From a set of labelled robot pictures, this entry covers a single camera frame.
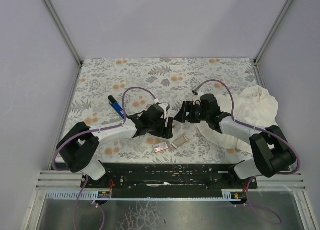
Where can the aluminium frame post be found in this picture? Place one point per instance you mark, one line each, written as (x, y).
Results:
(282, 14)
(62, 31)

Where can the left aluminium frame post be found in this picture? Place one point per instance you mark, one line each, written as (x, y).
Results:
(62, 31)

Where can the floral patterned table mat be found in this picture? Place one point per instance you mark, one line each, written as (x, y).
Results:
(134, 82)

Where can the left aluminium extrusion rail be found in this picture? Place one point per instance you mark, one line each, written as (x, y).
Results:
(51, 180)

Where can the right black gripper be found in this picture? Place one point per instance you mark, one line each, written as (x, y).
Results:
(188, 111)

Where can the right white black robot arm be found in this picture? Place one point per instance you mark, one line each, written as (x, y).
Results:
(272, 154)

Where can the aluminium extrusion rail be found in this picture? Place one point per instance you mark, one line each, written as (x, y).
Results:
(51, 180)
(279, 182)

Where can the right aluminium frame post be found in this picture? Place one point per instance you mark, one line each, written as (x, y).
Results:
(282, 14)

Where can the white slotted cable duct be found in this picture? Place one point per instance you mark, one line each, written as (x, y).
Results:
(150, 194)

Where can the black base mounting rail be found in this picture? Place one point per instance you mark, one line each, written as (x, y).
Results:
(169, 177)

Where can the blue stapler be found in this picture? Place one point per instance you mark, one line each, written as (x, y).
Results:
(116, 106)

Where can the red white staple box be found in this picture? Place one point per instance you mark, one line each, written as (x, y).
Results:
(160, 146)

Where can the right aluminium extrusion rail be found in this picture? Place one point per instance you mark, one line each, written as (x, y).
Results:
(279, 182)

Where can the white crumpled cloth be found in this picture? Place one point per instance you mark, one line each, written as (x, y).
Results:
(253, 105)

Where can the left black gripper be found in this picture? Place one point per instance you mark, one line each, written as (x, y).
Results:
(163, 127)

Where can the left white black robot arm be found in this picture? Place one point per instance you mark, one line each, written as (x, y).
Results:
(79, 145)

